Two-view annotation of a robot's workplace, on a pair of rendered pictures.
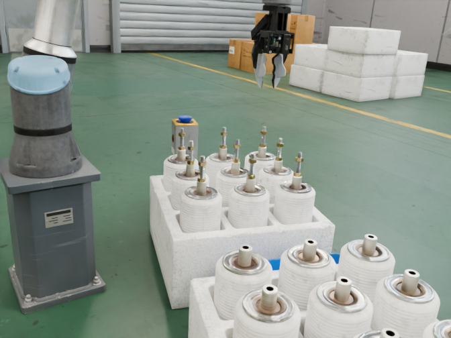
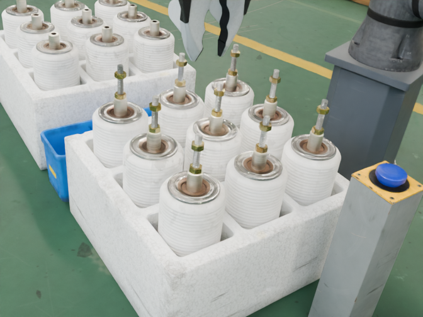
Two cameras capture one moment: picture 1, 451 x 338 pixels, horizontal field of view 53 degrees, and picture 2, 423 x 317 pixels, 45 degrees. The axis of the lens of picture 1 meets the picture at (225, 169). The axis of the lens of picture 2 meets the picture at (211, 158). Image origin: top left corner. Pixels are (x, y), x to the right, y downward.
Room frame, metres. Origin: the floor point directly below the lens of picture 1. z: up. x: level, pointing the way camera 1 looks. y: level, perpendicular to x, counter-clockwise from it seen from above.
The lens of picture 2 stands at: (1.80, -0.29, 0.70)
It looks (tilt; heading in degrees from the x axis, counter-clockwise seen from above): 34 degrees down; 160
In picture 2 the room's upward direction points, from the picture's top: 7 degrees clockwise
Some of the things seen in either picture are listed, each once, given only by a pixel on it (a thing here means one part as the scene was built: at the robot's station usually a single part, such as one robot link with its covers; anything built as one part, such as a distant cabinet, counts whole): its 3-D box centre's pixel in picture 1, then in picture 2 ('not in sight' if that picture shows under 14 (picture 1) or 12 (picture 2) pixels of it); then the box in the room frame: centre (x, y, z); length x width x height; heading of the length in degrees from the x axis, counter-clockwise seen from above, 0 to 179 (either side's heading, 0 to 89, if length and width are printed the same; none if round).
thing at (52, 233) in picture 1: (52, 226); (365, 117); (0.94, 0.40, 0.15); 0.19 x 0.19 x 0.30; 34
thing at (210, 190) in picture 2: (262, 156); (193, 187); (1.25, -0.10, 0.25); 0.08 x 0.08 x 0.01
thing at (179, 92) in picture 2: (250, 184); (179, 93); (0.99, -0.06, 0.26); 0.02 x 0.02 x 0.03
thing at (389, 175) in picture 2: (184, 119); (389, 177); (1.36, 0.13, 0.32); 0.04 x 0.04 x 0.02
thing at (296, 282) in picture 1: (303, 300); (107, 77); (0.70, -0.15, 0.16); 0.10 x 0.10 x 0.18
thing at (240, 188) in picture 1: (249, 190); (179, 99); (0.99, -0.06, 0.25); 0.08 x 0.08 x 0.01
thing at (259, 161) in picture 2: (223, 153); (259, 159); (1.21, 0.01, 0.26); 0.02 x 0.02 x 0.03
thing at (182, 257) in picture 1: (231, 228); (206, 203); (1.10, -0.03, 0.09); 0.39 x 0.39 x 0.18; 17
